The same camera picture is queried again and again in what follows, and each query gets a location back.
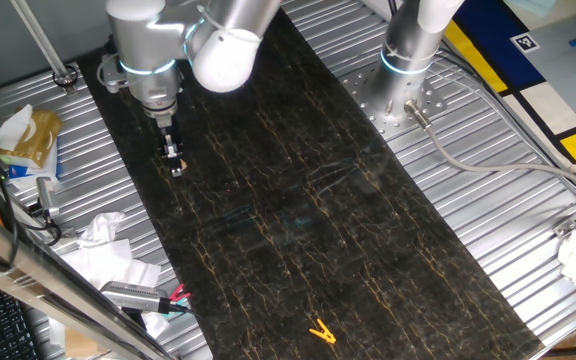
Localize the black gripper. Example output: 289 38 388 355
157 127 186 178

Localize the crumpled white tissue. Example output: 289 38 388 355
76 211 127 250

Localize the flat white tissue sheet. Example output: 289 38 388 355
60 238 169 339

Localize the red clothespin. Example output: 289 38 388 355
167 283 193 304

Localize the black marble pattern mat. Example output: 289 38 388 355
75 9 545 360

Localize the green clothespin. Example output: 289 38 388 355
161 294 192 319

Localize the yellow tissue pack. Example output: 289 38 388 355
0 103 64 170

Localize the blue white box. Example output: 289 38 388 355
6 142 60 191

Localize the aluminium pole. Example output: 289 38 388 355
9 0 80 97

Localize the orange clothespin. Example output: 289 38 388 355
308 318 338 345

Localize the colourful panel board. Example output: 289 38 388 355
442 0 576 169

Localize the silver camera mount plate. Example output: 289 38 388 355
98 52 130 95

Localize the silver box camera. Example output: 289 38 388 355
35 175 63 219

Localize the silver ribbed camera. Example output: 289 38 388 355
100 280 170 315

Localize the aluminium frame beam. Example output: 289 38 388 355
0 197 174 360

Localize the thick grey robot cable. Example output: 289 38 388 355
403 98 576 199

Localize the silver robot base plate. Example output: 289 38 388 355
340 64 448 141

